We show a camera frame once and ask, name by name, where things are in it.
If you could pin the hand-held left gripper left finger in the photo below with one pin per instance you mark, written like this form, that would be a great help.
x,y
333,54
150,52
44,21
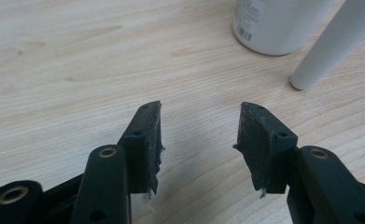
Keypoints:
x,y
143,149

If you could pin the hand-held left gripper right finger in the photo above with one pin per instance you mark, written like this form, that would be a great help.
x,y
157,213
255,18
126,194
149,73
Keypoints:
x,y
261,149

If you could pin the white cup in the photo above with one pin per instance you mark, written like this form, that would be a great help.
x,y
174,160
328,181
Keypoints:
x,y
273,25

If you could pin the white cylindrical tube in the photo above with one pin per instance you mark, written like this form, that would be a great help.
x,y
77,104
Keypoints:
x,y
332,43

